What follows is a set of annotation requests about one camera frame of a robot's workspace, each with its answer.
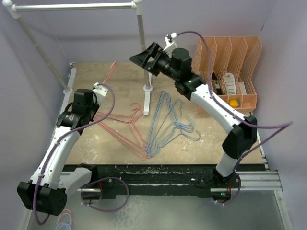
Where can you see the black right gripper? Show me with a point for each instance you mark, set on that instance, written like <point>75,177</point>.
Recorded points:
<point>142,59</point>

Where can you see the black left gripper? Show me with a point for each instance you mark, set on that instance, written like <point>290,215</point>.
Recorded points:
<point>96,106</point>

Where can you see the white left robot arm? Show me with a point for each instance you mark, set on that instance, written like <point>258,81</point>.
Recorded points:
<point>46,191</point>

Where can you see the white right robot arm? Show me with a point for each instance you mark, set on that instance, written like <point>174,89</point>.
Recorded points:
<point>240,129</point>

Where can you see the white labelled bottle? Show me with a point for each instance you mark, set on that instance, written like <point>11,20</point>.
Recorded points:
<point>230,83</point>

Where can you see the orange plastic file organizer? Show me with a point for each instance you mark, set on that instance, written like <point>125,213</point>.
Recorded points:
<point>235,54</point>

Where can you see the yellow small object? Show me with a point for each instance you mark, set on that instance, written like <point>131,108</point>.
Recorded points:
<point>234,103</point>

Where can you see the white clothes rack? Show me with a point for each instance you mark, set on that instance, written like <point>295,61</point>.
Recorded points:
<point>14,10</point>

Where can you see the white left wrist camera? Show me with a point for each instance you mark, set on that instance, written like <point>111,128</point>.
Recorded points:
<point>100,91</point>

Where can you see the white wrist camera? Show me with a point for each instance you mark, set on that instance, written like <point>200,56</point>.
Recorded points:
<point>100,91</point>
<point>170,43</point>

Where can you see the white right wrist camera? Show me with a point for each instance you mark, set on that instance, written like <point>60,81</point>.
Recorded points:
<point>170,43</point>

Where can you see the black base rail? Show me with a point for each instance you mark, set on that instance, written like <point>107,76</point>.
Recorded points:
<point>199,180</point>

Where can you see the aluminium frame rail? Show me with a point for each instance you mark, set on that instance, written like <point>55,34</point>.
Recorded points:
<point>261,181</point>

